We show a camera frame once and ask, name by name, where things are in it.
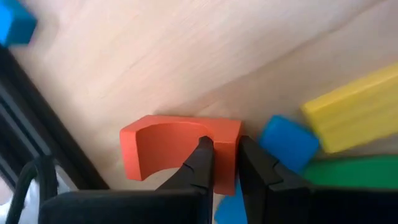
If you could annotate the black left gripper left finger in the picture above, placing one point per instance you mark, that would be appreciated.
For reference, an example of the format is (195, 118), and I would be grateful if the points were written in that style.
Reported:
(199, 174)

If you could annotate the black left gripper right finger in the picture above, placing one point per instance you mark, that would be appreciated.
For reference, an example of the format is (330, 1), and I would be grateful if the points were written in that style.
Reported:
(258, 186)

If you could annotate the orange arch block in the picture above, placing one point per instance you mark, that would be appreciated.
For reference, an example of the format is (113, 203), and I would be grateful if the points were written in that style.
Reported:
(149, 146)

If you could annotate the yellow block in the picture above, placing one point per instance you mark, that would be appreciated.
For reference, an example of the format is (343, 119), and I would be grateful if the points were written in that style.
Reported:
(354, 118)

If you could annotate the long green block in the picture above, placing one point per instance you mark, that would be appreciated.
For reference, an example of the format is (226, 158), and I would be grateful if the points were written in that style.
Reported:
(351, 172)

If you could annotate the small blue block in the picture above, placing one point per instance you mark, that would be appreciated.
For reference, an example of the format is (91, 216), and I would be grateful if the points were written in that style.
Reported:
(15, 25)

